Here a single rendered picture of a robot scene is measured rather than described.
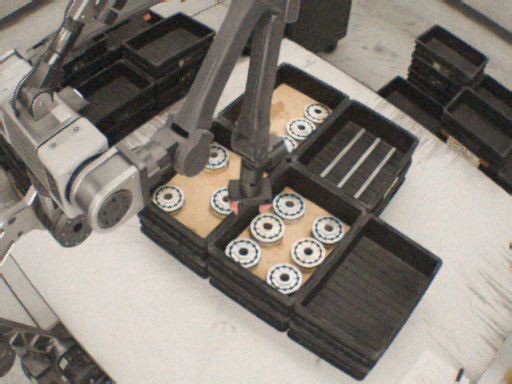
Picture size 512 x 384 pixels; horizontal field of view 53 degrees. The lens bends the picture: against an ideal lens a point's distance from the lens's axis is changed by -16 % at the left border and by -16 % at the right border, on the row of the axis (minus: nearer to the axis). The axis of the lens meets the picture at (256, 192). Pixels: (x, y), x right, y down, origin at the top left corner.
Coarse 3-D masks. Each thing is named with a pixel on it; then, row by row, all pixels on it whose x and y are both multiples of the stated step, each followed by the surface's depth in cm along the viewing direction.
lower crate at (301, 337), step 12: (288, 336) 171; (300, 336) 167; (312, 336) 161; (312, 348) 168; (324, 348) 162; (324, 360) 167; (336, 360) 163; (348, 360) 156; (348, 372) 164; (360, 372) 159
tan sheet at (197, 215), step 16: (240, 160) 197; (176, 176) 192; (208, 176) 192; (224, 176) 193; (192, 192) 188; (208, 192) 188; (192, 208) 184; (208, 208) 185; (192, 224) 181; (208, 224) 181
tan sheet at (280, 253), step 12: (312, 204) 188; (312, 216) 185; (288, 228) 182; (300, 228) 182; (348, 228) 183; (288, 240) 179; (264, 252) 176; (276, 252) 176; (288, 252) 177; (264, 264) 174; (264, 276) 171
